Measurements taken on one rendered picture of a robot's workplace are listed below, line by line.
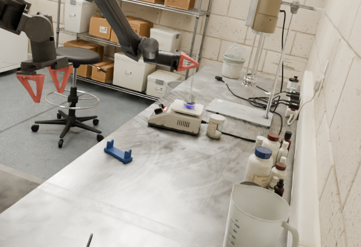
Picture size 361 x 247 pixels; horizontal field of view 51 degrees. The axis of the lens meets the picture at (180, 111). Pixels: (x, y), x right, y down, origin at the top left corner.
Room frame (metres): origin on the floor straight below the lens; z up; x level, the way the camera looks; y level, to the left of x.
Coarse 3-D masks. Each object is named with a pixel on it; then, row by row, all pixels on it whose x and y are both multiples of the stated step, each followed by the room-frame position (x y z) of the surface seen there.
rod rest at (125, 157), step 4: (112, 140) 1.09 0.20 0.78; (108, 144) 1.08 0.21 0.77; (112, 144) 1.09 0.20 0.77; (104, 148) 1.08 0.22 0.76; (108, 148) 1.08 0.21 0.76; (112, 148) 1.09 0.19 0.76; (116, 148) 1.09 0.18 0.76; (108, 152) 1.07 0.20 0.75; (112, 152) 1.06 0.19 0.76; (116, 152) 1.06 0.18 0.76; (120, 152) 1.07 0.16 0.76; (124, 152) 1.07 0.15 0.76; (128, 152) 1.04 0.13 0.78; (116, 156) 1.05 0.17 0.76; (120, 156) 1.04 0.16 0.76; (124, 156) 1.03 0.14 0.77; (128, 156) 1.04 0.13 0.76; (120, 160) 1.04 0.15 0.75; (124, 160) 1.03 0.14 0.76; (128, 160) 1.04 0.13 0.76
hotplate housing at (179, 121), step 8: (168, 112) 1.34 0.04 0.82; (176, 112) 1.35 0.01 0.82; (152, 120) 1.34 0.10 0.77; (160, 120) 1.34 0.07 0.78; (168, 120) 1.33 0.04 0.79; (176, 120) 1.33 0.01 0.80; (184, 120) 1.33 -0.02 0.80; (192, 120) 1.33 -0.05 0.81; (200, 120) 1.33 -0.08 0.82; (168, 128) 1.34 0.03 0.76; (176, 128) 1.33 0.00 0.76; (184, 128) 1.33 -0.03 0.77; (192, 128) 1.33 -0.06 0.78
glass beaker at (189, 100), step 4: (192, 88) 1.40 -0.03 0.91; (188, 92) 1.35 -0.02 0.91; (192, 92) 1.40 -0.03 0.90; (196, 92) 1.39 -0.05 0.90; (184, 96) 1.37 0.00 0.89; (188, 96) 1.35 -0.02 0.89; (192, 96) 1.35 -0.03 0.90; (196, 96) 1.36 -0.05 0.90; (184, 100) 1.36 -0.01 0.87; (188, 100) 1.35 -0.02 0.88; (192, 100) 1.35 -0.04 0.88; (196, 100) 1.37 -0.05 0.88; (184, 104) 1.36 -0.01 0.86; (188, 104) 1.35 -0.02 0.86; (192, 104) 1.35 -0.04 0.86; (184, 108) 1.36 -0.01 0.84; (188, 108) 1.35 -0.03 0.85; (192, 108) 1.36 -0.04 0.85
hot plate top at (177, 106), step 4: (176, 100) 1.44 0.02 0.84; (180, 100) 1.45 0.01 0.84; (172, 104) 1.39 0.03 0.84; (176, 104) 1.39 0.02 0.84; (180, 104) 1.40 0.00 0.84; (196, 104) 1.44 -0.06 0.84; (172, 108) 1.34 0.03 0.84; (176, 108) 1.35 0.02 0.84; (180, 108) 1.36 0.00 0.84; (196, 108) 1.39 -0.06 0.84; (200, 108) 1.40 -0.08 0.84; (180, 112) 1.34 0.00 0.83; (184, 112) 1.33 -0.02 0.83; (188, 112) 1.33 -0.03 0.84; (192, 112) 1.34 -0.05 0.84; (196, 112) 1.35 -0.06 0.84; (200, 112) 1.35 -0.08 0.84
